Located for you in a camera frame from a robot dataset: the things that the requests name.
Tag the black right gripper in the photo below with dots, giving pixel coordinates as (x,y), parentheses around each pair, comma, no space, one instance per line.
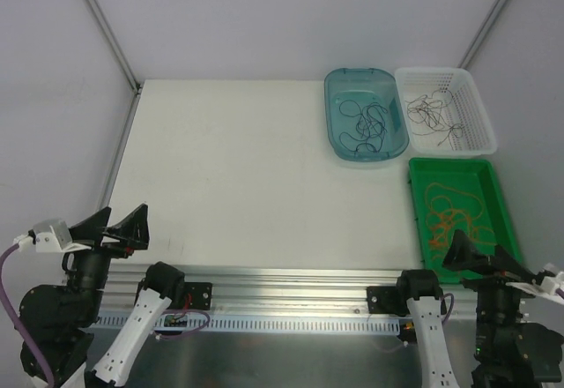
(492,274)

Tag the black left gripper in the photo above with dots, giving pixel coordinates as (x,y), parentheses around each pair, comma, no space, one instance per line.
(106,243)

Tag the dark wire pulled from tangle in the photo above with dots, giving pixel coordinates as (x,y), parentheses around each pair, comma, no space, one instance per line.
(430,109)

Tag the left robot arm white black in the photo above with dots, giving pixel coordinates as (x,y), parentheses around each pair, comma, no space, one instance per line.
(53,319)

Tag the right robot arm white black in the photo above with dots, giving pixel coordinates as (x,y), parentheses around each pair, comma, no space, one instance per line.
(510,351)

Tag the green plastic tray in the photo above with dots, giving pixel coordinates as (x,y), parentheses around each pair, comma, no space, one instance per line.
(450,194)

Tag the white perforated plastic basket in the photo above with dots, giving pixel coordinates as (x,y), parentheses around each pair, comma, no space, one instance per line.
(470,131)

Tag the teal transparent plastic bin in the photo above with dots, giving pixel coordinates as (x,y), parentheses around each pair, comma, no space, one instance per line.
(364,119)

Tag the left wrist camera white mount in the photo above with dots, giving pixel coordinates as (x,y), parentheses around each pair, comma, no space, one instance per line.
(49,236)

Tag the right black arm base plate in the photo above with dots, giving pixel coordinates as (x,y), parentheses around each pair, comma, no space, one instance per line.
(386,300)

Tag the white slotted cable duct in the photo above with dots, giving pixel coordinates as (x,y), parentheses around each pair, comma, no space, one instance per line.
(279,324)

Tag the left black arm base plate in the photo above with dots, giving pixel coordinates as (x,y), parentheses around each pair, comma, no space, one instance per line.
(194,296)

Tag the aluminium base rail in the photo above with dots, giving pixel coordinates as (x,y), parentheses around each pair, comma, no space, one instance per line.
(277,292)

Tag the left aluminium frame post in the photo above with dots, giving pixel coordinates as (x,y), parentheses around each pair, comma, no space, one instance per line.
(106,30)

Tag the aluminium frame post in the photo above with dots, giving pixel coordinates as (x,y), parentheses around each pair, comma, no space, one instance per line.
(485,30)
(106,30)

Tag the right aluminium frame post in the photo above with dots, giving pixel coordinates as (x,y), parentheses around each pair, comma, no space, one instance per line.
(485,30)

